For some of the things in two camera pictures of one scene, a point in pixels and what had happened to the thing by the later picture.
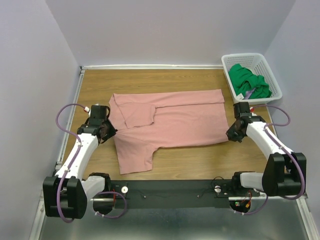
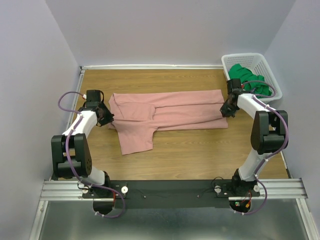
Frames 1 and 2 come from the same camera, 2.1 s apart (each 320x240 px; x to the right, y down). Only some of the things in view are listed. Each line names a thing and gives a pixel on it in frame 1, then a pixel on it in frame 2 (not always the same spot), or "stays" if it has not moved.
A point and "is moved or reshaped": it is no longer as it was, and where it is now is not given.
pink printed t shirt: x=146 y=121 is moved or reshaped
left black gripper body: x=110 y=130 to x=107 y=115
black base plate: x=177 y=193 stays
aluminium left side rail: x=68 y=120 stays
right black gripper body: x=235 y=135 to x=228 y=109
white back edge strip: x=151 y=66 stays
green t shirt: x=241 y=79 stays
